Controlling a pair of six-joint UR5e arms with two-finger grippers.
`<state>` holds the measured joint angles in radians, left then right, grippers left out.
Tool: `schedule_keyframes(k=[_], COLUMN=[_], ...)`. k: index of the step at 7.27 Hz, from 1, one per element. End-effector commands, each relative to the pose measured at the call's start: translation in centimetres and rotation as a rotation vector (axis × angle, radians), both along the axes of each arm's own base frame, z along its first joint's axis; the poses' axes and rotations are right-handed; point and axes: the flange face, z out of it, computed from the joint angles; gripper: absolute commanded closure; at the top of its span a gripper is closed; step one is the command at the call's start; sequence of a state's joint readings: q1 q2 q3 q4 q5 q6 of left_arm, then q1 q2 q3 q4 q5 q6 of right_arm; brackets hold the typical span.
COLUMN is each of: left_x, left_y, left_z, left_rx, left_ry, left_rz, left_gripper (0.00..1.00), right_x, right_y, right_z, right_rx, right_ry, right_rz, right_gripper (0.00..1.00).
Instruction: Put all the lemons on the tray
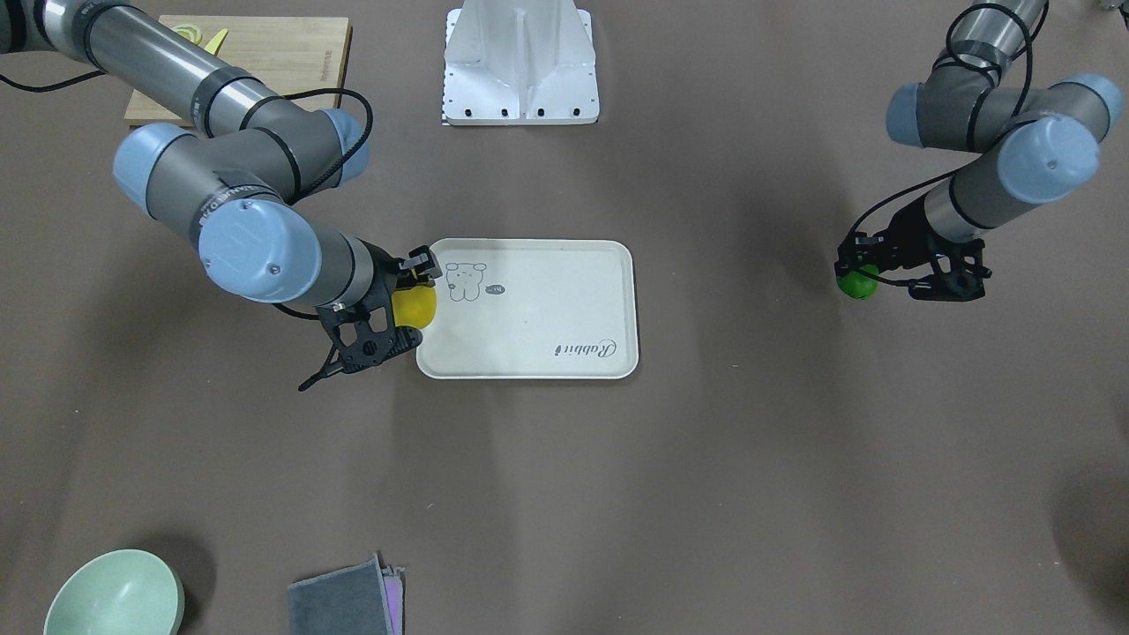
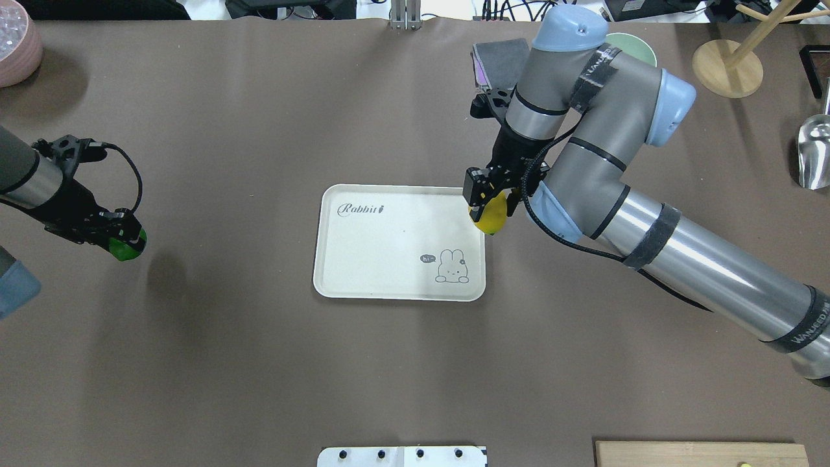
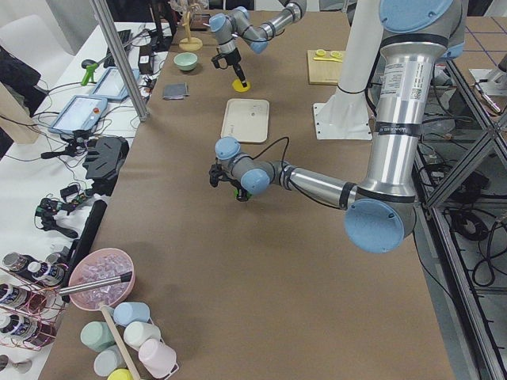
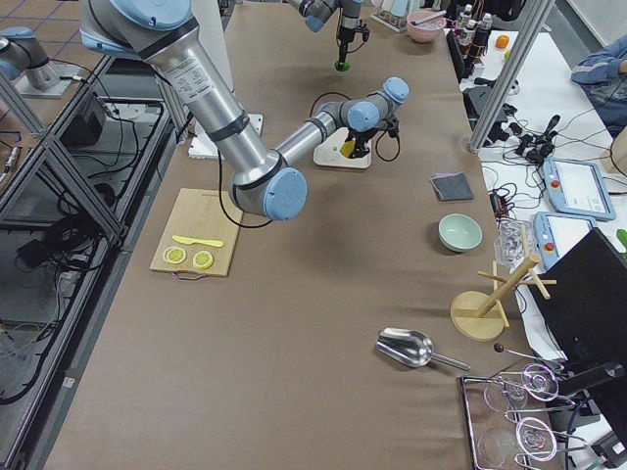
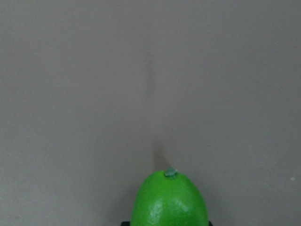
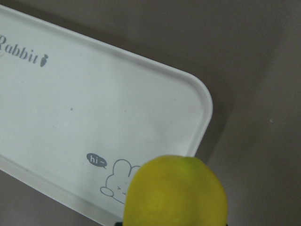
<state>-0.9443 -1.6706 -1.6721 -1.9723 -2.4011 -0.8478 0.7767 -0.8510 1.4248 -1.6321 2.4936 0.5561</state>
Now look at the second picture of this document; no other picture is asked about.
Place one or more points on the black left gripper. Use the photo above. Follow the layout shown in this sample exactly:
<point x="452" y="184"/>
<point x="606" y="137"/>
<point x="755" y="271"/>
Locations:
<point x="70" y="203"/>

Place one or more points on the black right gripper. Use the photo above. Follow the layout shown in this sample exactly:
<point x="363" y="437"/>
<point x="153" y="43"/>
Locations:
<point x="513" y="152"/>

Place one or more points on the yellow lemon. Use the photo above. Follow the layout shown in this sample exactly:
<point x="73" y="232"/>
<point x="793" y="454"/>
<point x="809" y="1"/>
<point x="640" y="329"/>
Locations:
<point x="494" y="215"/>

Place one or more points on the green lime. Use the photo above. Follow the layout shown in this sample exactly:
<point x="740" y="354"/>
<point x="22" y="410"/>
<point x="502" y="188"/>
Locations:
<point x="126" y="245"/>

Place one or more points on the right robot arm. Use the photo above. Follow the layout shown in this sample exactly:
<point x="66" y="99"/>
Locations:
<point x="579" y="113"/>

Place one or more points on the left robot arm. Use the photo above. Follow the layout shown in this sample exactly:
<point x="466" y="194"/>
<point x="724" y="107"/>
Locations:
<point x="39" y="180"/>

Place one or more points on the cream rabbit tray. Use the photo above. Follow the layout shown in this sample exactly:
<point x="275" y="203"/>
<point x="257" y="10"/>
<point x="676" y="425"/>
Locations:
<point x="377" y="241"/>

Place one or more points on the grey folded cloth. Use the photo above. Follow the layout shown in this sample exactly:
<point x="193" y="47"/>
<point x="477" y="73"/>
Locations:
<point x="498" y="65"/>

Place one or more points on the mint green bowl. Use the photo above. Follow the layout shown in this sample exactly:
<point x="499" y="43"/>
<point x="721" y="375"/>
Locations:
<point x="633" y="46"/>

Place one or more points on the pink bowl with ice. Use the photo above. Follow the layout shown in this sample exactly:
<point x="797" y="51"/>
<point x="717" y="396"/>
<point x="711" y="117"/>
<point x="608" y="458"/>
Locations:
<point x="21" y="44"/>

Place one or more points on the wooden mug tree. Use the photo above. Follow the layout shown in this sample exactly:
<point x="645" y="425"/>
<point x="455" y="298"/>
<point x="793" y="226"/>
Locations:
<point x="731" y="69"/>

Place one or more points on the bamboo cutting board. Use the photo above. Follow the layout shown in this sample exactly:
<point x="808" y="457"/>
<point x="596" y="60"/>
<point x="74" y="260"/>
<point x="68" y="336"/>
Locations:
<point x="661" y="453"/>

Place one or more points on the metal scoop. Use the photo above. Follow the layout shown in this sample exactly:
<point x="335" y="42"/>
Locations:
<point x="813" y="148"/>

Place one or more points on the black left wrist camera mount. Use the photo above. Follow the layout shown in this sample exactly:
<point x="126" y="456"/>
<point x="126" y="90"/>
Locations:
<point x="69" y="151"/>

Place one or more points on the aluminium frame post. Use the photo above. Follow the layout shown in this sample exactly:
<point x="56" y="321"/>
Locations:
<point x="405" y="14"/>

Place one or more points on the white pedestal column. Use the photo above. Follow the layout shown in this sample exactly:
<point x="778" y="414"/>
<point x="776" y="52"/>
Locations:
<point x="451" y="455"/>

